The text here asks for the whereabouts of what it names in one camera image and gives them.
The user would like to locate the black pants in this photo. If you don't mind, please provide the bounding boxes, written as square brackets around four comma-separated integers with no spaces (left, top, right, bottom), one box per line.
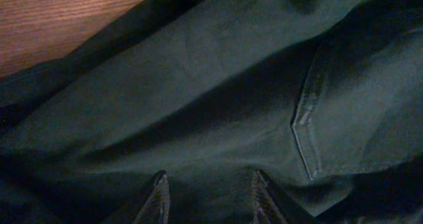
[1,0,422,223]

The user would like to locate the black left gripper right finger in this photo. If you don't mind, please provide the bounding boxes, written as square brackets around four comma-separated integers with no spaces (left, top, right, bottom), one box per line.
[252,170,321,224]

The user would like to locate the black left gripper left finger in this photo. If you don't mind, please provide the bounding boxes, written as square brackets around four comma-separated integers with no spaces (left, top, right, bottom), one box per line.
[132,170,171,224]

